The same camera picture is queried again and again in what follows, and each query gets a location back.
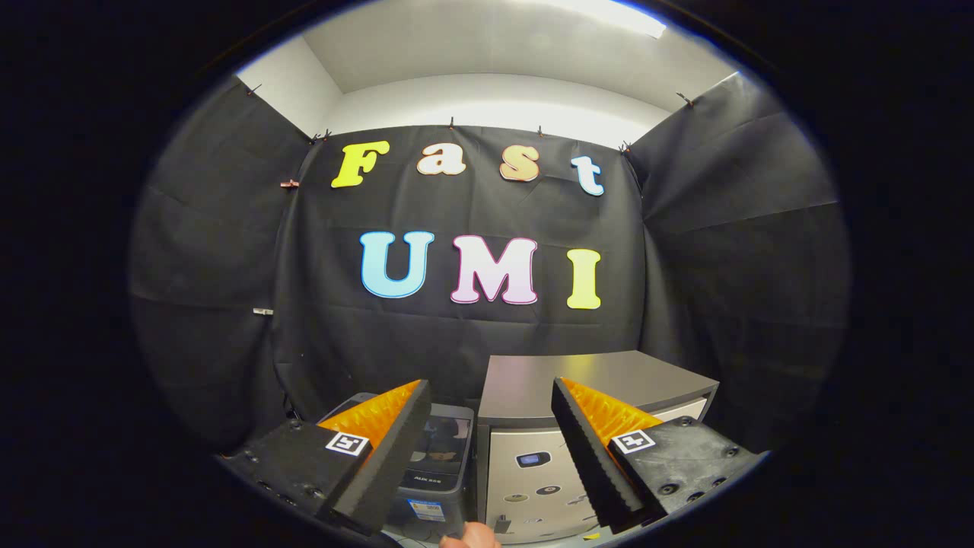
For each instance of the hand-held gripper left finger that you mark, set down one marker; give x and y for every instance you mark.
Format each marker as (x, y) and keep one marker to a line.
(396, 457)

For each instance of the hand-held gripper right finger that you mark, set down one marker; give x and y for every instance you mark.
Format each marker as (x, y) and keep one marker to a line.
(590, 457)

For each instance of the grey washing machine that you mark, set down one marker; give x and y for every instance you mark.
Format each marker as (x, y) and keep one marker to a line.
(430, 498)

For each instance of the grey and white cabinet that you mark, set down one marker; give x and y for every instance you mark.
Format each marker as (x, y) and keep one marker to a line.
(578, 377)

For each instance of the black backdrop cloth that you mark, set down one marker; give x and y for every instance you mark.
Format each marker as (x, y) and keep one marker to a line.
(487, 213)

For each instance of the row of dark backdrop clips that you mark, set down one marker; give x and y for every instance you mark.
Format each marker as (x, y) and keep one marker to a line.
(685, 99)

